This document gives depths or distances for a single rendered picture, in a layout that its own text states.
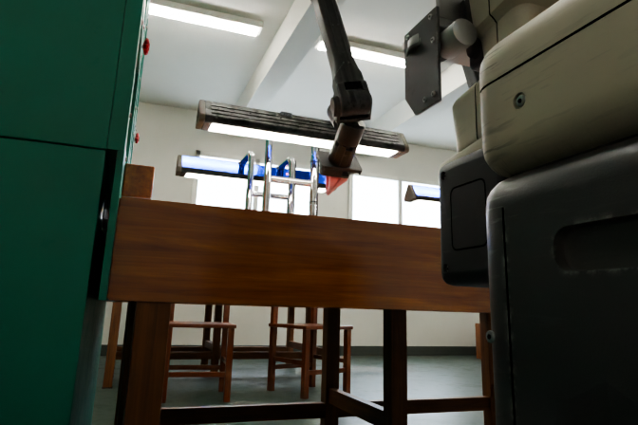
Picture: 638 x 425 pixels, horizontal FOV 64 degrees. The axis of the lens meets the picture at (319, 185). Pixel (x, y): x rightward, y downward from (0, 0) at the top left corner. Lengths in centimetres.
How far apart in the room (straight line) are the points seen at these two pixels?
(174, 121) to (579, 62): 641
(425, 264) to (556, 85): 81
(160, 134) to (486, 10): 598
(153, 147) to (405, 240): 561
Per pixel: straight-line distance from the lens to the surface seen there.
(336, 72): 114
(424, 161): 777
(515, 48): 44
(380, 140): 151
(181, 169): 189
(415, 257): 115
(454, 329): 769
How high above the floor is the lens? 58
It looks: 14 degrees up
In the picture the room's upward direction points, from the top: 2 degrees clockwise
